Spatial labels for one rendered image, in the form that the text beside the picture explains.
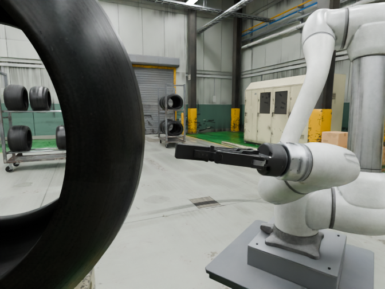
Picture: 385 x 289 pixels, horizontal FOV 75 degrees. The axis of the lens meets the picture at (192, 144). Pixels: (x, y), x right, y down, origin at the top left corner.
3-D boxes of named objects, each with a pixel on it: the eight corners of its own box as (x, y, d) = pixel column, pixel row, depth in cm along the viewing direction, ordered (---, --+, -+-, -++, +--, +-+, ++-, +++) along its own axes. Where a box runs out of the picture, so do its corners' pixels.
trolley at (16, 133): (79, 167, 520) (73, 72, 492) (2, 174, 471) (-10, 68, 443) (80, 161, 579) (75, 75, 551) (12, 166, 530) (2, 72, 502)
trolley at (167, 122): (186, 147, 774) (185, 84, 746) (166, 148, 754) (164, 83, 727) (176, 142, 899) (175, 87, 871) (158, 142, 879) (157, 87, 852)
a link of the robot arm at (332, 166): (321, 176, 52) (283, 194, 63) (377, 180, 56) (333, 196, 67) (307, 131, 57) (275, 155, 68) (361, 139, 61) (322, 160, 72)
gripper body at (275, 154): (270, 141, 61) (235, 137, 58) (291, 147, 53) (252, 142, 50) (264, 171, 62) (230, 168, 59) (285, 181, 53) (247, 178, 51)
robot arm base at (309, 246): (267, 221, 109) (267, 209, 108) (323, 235, 97) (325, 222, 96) (253, 241, 94) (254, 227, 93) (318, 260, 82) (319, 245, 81)
